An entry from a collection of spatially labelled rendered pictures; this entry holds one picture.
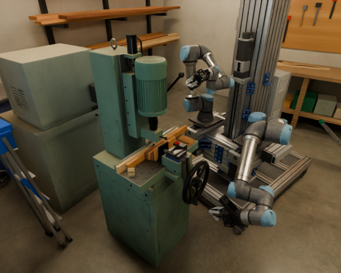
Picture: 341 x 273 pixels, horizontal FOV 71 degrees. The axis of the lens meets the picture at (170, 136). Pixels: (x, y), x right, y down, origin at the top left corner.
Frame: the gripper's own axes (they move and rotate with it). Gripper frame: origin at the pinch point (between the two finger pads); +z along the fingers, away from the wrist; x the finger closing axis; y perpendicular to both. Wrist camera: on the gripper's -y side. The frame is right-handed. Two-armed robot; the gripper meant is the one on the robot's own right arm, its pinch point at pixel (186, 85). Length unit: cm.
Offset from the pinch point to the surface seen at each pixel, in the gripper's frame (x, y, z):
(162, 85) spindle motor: -4.2, 4.1, 23.3
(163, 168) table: 33, -27, 33
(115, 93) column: -20.2, -20.5, 33.2
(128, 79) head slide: -20.3, -8.5, 29.3
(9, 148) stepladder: -31, -65, 86
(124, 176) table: 23, -36, 52
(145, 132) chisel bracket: 7.9, -29.4, 25.8
